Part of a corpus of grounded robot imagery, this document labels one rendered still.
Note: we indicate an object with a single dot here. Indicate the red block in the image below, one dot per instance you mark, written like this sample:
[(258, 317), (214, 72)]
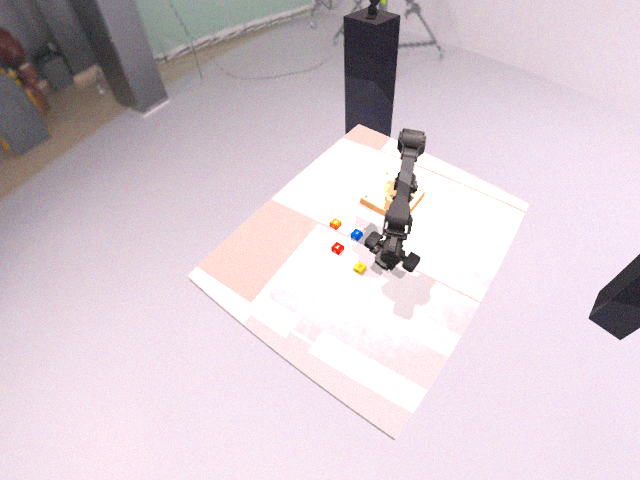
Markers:
[(337, 248)]

